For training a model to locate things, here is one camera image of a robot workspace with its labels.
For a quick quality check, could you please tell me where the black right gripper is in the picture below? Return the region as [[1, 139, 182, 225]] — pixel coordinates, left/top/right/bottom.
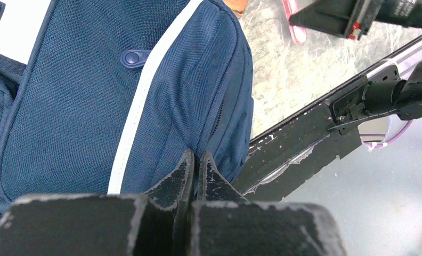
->
[[289, 0, 422, 40]]

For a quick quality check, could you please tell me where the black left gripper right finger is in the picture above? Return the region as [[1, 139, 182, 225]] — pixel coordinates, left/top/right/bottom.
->
[[190, 153, 346, 255]]

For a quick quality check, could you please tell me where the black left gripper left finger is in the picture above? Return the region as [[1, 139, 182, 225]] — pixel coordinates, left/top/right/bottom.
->
[[0, 150, 194, 255]]

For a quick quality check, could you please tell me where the pink highlighter pen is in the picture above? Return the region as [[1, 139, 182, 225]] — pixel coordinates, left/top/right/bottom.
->
[[282, 0, 307, 44]]

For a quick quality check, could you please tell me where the navy blue student backpack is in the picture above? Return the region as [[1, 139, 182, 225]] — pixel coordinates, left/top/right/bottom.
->
[[0, 1, 254, 219]]

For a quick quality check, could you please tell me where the brown wooden base board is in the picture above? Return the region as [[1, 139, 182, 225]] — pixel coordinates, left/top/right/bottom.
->
[[223, 0, 248, 18]]

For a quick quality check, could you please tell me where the black front rail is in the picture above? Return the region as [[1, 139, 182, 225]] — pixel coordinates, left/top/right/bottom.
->
[[233, 35, 422, 201]]

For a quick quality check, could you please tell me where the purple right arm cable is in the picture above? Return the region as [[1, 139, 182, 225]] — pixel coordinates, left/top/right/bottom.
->
[[359, 118, 415, 149]]

